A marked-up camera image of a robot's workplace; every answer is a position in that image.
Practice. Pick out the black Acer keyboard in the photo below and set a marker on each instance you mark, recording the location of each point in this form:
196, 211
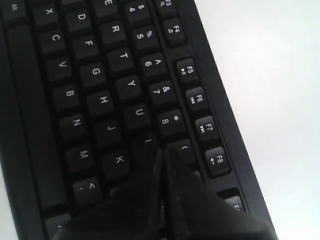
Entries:
88, 87

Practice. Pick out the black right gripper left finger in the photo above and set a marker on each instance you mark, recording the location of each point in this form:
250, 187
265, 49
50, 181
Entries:
131, 213

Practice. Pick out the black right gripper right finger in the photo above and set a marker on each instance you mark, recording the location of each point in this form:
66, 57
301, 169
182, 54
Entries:
193, 212

